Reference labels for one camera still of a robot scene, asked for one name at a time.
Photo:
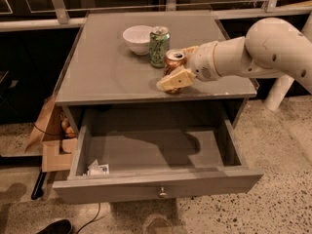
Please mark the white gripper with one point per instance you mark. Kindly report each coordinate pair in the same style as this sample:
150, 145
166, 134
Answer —
202, 61

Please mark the orange soda can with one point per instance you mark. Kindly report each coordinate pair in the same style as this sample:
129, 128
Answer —
173, 59

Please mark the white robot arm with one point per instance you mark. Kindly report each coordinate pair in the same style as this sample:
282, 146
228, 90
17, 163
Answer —
271, 48

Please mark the green soda can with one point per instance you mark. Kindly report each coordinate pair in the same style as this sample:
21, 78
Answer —
158, 45

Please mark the grey open top drawer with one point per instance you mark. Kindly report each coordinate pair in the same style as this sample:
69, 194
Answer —
188, 153

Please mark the round metal drawer knob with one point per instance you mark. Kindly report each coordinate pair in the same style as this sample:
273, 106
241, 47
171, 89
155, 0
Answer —
162, 193

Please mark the white ceramic bowl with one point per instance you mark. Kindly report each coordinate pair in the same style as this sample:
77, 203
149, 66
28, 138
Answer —
137, 39

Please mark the grey nightstand cabinet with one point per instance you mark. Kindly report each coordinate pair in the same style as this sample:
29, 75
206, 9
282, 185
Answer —
104, 71

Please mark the metal window railing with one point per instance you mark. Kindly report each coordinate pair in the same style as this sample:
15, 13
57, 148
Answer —
20, 15

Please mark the white paper packets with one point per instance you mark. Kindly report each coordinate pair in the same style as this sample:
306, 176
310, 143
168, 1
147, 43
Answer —
96, 169

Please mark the brown cardboard box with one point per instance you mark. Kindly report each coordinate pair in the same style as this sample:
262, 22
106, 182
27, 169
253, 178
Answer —
54, 134

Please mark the black bar on floor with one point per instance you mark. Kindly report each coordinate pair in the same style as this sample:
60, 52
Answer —
37, 191

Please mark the black shoe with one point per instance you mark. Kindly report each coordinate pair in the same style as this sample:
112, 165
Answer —
59, 227

